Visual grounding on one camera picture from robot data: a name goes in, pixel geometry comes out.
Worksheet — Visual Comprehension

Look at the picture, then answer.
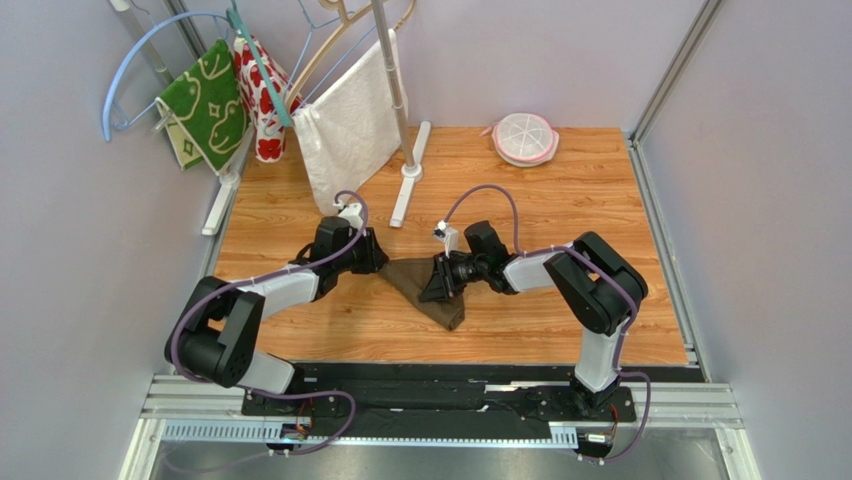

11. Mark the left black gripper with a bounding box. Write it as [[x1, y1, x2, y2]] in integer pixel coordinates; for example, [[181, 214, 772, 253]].
[[334, 227, 390, 275]]

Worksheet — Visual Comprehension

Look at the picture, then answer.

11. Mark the brown cloth napkin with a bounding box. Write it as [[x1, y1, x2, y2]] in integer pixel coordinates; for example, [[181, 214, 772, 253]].
[[378, 257, 466, 331]]

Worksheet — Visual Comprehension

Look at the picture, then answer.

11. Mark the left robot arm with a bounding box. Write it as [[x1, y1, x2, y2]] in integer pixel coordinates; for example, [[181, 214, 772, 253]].
[[164, 216, 388, 395]]

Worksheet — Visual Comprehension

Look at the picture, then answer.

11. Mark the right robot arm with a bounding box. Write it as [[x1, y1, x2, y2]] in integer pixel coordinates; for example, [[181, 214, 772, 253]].
[[418, 221, 648, 417]]

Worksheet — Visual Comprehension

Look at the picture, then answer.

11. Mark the metal drying rack stand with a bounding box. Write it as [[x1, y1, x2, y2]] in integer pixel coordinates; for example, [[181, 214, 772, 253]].
[[370, 0, 432, 228]]

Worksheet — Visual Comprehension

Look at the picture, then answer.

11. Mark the white towel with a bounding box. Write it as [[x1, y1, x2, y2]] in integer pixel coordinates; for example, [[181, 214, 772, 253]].
[[292, 43, 400, 216]]

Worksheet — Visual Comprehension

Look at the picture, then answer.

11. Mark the red white patterned cloth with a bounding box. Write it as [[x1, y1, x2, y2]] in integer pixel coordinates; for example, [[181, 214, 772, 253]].
[[233, 36, 290, 163]]

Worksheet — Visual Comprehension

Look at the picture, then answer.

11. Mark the white pink lidded container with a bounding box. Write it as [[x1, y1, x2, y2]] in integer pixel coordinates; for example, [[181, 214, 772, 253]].
[[490, 113, 560, 168]]

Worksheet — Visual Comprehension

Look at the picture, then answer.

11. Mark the green patterned towel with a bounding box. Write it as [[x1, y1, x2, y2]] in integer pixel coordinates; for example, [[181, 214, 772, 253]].
[[155, 39, 249, 173]]

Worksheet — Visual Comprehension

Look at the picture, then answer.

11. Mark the beige wooden hanger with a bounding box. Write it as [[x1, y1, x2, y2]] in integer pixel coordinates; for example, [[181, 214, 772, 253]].
[[284, 1, 387, 108]]

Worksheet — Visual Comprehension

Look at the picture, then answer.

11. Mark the teal hanger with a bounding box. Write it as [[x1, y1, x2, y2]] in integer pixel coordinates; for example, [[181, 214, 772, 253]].
[[226, 0, 292, 128]]

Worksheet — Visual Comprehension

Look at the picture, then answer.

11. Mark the light blue hanger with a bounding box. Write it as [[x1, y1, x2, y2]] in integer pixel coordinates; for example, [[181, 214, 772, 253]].
[[101, 9, 231, 143]]

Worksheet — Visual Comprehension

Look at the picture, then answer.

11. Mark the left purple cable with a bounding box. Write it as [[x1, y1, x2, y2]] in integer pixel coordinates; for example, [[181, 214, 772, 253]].
[[169, 190, 371, 461]]

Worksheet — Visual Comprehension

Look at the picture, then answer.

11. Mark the purple cable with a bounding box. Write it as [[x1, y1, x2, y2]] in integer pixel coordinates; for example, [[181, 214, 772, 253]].
[[442, 184, 654, 465], [169, 190, 371, 461]]

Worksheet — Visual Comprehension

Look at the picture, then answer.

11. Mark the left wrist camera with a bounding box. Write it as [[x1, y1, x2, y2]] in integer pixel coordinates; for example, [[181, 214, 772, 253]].
[[337, 201, 369, 236]]

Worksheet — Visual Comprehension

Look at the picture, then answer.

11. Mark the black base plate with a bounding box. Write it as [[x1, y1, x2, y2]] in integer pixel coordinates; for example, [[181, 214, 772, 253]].
[[239, 359, 707, 442]]

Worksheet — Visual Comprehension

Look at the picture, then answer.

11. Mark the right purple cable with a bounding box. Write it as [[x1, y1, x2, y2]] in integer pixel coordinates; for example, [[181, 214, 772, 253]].
[[442, 184, 654, 465]]

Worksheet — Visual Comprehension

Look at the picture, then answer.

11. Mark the aluminium frame rail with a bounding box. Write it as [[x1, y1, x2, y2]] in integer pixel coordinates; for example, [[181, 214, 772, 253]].
[[629, 0, 726, 148]]

